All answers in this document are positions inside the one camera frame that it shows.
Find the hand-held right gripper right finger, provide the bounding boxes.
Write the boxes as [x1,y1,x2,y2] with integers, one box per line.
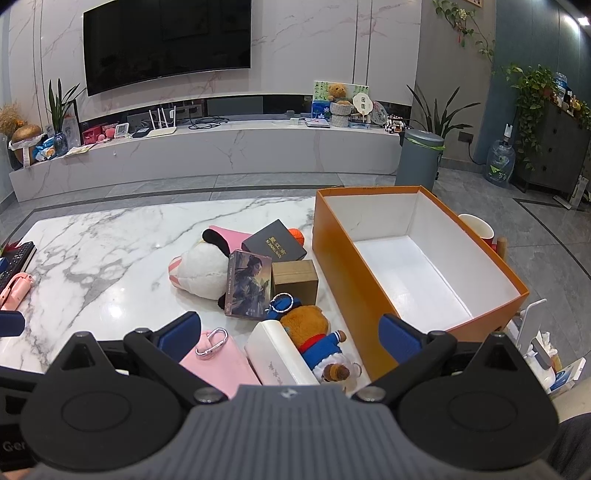
[352,313,533,406]

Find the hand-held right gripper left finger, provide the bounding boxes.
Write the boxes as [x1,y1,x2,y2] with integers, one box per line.
[46,311,230,408]

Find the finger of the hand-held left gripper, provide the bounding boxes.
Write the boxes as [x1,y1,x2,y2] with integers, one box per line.
[0,311,25,337]

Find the panda plush toy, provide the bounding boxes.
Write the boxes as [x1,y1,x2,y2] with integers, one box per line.
[168,228,232,302]

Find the teddy bear keychain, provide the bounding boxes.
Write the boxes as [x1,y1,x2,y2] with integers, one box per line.
[268,292,363,385]

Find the orange cardboard box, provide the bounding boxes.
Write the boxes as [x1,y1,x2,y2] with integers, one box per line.
[312,186,530,382]

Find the brown gift box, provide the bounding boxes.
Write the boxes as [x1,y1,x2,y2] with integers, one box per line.
[271,259,320,308]

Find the pink plastic gadget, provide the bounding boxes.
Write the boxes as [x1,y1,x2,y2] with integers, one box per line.
[0,272,34,311]

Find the silver carabiner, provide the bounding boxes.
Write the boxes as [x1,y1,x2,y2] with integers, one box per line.
[194,327,230,357]

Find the pink pouch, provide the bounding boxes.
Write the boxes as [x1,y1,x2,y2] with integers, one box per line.
[179,329,262,400]

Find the black keypad device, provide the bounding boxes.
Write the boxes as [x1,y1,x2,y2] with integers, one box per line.
[0,241,38,292]

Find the illustrated card box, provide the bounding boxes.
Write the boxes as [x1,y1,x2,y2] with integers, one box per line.
[224,249,274,320]

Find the white oblong box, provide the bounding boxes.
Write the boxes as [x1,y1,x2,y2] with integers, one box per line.
[244,319,322,387]

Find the pink box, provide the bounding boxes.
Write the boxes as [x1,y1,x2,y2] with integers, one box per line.
[203,225,256,253]

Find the white phone stand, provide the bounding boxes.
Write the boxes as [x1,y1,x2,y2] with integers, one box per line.
[514,298,549,357]

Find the white and red mug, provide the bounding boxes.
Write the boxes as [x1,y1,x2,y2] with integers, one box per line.
[457,213,498,251]

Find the black gift box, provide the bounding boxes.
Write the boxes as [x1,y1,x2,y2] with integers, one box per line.
[241,220,308,265]

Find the grey trash bin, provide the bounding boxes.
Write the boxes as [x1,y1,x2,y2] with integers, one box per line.
[395,128,445,191]

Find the blue snack bag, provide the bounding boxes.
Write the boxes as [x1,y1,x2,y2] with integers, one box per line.
[33,136,70,161]

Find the marble television console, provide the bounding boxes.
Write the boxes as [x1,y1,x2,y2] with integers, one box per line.
[9,115,403,202]

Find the golden mushroom ornament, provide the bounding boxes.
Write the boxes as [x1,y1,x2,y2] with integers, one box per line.
[10,124,43,169]

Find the blue water bottle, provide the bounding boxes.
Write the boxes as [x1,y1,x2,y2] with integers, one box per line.
[482,123,517,188]

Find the dried flower bunch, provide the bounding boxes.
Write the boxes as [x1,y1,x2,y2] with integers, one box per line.
[0,104,20,137]

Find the person's dark clothing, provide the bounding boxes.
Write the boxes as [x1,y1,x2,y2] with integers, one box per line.
[551,413,591,480]

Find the pink ornaments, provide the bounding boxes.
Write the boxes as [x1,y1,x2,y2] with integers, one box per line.
[82,124,117,145]

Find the white router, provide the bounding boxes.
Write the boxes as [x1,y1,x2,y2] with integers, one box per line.
[146,106,179,137]

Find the potted plant with narrow leaves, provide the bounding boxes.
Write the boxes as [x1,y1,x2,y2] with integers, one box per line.
[45,78,86,139]

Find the tall leafy floor plant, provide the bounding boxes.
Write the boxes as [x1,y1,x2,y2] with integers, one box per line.
[405,83,482,140]

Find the round paper fan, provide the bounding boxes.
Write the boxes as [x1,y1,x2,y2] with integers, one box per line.
[352,92,373,126]

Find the dark grey cabinet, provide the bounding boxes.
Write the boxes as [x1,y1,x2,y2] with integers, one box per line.
[516,99,591,195]

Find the ivy plant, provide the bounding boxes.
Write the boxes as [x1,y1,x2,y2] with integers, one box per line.
[505,64,560,172]

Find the black television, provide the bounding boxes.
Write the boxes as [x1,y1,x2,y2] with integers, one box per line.
[82,0,253,97]

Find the hanging vine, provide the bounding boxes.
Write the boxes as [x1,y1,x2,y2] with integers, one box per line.
[433,0,496,62]

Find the black cables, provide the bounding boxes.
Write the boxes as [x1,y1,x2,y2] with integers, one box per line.
[188,116,230,130]

